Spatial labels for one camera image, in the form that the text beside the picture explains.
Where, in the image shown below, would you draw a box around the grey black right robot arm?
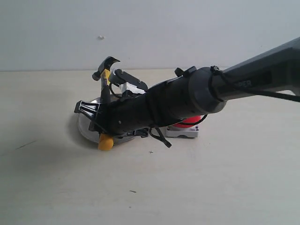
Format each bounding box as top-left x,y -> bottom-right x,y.
74,38 -> 300,137

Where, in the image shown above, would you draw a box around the red dome push button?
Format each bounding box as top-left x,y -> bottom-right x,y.
165,115 -> 207,138

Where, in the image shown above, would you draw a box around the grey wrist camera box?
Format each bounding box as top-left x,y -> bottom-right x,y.
109,69 -> 148,95

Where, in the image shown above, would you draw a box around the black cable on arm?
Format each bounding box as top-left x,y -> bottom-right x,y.
107,66 -> 300,149

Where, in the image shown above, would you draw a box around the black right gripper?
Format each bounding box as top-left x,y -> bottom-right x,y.
74,92 -> 169,137

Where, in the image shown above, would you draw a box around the yellow black claw hammer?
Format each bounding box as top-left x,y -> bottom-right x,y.
92,56 -> 119,151

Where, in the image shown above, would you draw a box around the round steel plate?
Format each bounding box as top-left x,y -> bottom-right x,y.
74,100 -> 135,145

